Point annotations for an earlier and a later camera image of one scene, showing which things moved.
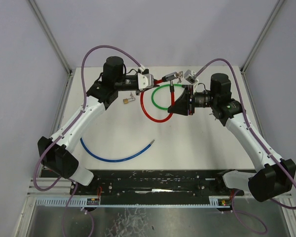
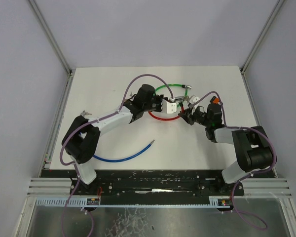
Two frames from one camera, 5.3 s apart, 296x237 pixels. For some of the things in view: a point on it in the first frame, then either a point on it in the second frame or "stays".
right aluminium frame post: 274,12 stays
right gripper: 182,105 -> 188,115
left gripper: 137,92 -> 159,98
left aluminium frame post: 42,22 stays
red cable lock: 169,76 -> 170,118
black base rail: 155,182 stays
